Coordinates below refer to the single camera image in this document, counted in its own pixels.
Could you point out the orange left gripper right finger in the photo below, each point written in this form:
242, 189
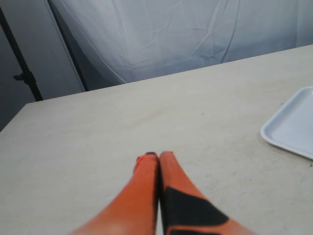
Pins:
185, 210

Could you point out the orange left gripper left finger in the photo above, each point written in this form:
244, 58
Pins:
134, 210

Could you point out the white rectangular plastic tray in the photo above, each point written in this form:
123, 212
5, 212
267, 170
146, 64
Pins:
291, 127

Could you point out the black tripod stand pole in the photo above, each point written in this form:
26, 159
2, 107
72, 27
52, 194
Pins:
26, 75

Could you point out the white backdrop cloth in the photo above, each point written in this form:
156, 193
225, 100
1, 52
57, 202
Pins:
73, 46

